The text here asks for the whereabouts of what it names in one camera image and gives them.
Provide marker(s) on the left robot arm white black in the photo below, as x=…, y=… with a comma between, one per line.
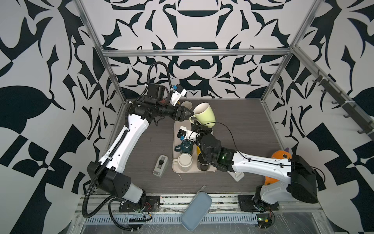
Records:
x=107, y=173

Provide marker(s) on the white cream mug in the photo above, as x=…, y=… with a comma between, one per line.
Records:
x=183, y=163

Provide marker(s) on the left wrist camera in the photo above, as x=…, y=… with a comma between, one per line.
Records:
x=177, y=91

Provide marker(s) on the light green mug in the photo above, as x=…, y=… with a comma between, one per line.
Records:
x=203, y=113

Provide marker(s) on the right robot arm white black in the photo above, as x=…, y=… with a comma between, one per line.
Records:
x=296, y=179

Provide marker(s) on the blue-grey pencil case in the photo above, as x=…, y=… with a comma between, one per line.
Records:
x=196, y=210

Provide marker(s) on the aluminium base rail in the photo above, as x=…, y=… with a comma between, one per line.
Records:
x=220, y=202

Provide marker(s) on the dark green mug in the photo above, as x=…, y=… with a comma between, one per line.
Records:
x=184, y=147

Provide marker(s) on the black mug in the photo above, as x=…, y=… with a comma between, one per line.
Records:
x=202, y=164

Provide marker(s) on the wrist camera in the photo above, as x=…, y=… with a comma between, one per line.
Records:
x=187, y=135
x=177, y=91

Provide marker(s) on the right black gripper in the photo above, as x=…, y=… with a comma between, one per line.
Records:
x=200, y=128

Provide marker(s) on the beige serving tray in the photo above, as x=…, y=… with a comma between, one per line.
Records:
x=177, y=141

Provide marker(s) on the grey ceramic mug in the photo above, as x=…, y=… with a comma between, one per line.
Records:
x=187, y=104

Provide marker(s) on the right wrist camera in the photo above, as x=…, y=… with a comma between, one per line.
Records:
x=187, y=135

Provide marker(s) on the white cable duct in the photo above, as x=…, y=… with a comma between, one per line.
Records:
x=220, y=218

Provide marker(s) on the yellow mug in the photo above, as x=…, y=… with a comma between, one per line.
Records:
x=198, y=150

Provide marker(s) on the green circuit board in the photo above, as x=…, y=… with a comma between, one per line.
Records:
x=265, y=220

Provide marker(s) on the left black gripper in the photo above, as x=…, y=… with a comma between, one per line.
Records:
x=176, y=111

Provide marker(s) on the orange shark plush toy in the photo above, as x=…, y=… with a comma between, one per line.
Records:
x=278, y=155

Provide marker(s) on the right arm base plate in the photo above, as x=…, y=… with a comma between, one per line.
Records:
x=254, y=203

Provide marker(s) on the wall hook rack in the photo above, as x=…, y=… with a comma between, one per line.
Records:
x=352, y=109

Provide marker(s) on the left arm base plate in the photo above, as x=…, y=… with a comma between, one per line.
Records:
x=147, y=203

